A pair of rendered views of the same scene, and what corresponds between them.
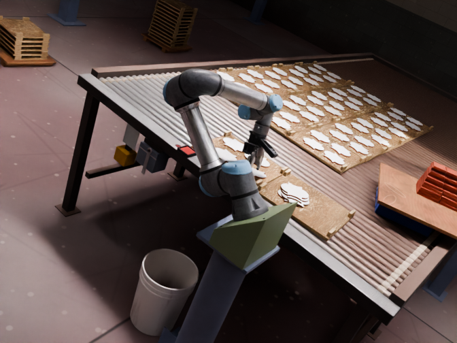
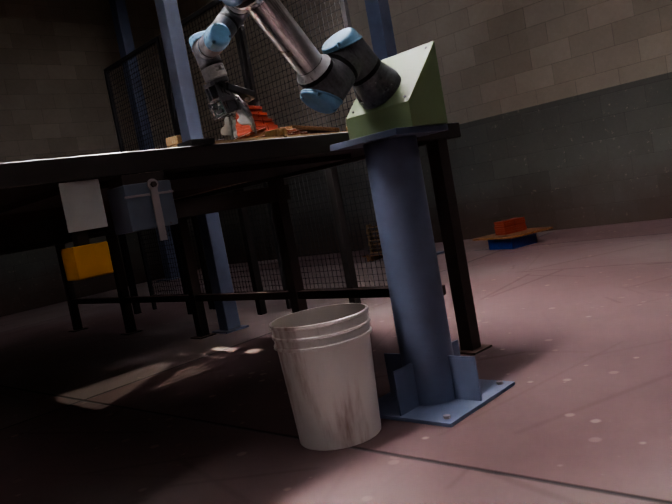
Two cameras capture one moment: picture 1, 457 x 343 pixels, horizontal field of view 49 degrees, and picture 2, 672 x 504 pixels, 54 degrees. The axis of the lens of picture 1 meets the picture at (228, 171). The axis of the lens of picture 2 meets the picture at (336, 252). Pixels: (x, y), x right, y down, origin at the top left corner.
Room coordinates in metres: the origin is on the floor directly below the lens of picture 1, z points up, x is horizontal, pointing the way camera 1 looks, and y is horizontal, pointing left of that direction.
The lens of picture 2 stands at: (1.33, 1.94, 0.70)
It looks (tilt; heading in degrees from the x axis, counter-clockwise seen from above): 4 degrees down; 288
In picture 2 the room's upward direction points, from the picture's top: 10 degrees counter-clockwise
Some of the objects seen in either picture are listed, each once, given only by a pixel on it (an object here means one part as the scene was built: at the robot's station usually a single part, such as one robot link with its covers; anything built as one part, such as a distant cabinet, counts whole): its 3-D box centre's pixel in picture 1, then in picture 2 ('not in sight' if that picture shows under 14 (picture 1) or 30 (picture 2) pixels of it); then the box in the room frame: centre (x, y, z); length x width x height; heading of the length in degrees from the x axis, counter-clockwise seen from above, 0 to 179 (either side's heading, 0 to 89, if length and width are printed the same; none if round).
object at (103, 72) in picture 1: (278, 64); not in sight; (4.45, -0.06, 0.90); 4.04 x 0.06 x 0.10; 151
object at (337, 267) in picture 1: (211, 176); (246, 152); (2.16, 0.07, 0.88); 2.08 x 0.08 x 0.06; 61
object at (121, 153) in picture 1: (128, 143); (80, 229); (2.42, 0.56, 0.74); 0.09 x 0.08 x 0.24; 61
